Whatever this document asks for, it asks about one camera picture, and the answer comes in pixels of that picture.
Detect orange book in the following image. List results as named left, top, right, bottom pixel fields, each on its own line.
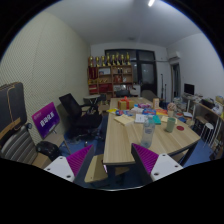
left=155, top=108, right=169, bottom=116

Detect yellow gift box red ribbon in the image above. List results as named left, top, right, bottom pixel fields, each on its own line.
left=117, top=96, right=135, bottom=111

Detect black framed glass door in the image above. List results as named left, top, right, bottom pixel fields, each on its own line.
left=104, top=49, right=158, bottom=96

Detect black office chair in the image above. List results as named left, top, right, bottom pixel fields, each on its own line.
left=58, top=93, right=104, bottom=139

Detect clear plastic water bottle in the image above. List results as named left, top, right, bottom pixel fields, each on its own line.
left=140, top=115, right=156, bottom=149

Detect black microphone stand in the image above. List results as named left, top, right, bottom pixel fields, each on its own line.
left=160, top=73, right=168, bottom=101

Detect wooden square stool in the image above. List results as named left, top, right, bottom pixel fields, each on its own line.
left=84, top=153, right=130, bottom=184

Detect dark case with gold trim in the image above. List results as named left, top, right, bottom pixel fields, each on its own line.
left=0, top=82, right=28, bottom=134

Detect black box on desk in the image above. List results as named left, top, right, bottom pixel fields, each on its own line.
left=200, top=98, right=216, bottom=110

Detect striped chair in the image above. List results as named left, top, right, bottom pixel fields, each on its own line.
left=0, top=124, right=38, bottom=165

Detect pink flower bouquet in vase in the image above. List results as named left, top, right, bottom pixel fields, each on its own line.
left=167, top=102, right=177, bottom=118

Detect pale green cup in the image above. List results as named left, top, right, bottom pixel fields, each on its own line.
left=165, top=117, right=177, bottom=134

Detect small round white table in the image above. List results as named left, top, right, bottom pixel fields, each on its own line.
left=83, top=94, right=102, bottom=106

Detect blue colourful book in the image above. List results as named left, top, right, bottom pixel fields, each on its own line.
left=142, top=108, right=157, bottom=116

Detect wooden side desk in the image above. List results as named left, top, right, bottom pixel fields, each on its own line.
left=181, top=94, right=224, bottom=161

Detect pink package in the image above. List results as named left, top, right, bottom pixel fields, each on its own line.
left=137, top=103, right=153, bottom=110

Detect computer monitor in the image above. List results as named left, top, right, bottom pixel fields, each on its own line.
left=183, top=83, right=195, bottom=97

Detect white air conditioner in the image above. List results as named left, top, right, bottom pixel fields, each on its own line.
left=167, top=50, right=182, bottom=62

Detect white booklet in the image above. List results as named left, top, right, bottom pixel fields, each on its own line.
left=134, top=113, right=148, bottom=125

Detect wooden shelf unit with trophies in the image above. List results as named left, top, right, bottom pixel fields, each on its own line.
left=87, top=52, right=134, bottom=96

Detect black bag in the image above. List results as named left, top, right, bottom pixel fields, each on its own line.
left=35, top=140, right=63, bottom=162

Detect white paper sheets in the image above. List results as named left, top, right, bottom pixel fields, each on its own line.
left=130, top=106, right=144, bottom=114

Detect cream book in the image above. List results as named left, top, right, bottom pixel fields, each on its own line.
left=113, top=114, right=135, bottom=127

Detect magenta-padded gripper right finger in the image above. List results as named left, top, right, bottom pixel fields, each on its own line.
left=130, top=143, right=184, bottom=186

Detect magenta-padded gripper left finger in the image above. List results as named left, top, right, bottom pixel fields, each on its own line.
left=43, top=144, right=96, bottom=187

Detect small tan carton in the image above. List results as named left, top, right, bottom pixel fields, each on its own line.
left=152, top=97, right=161, bottom=110

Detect purple sign board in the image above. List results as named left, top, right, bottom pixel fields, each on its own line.
left=31, top=101, right=61, bottom=140

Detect grey chair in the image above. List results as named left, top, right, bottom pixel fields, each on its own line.
left=141, top=89, right=158, bottom=101

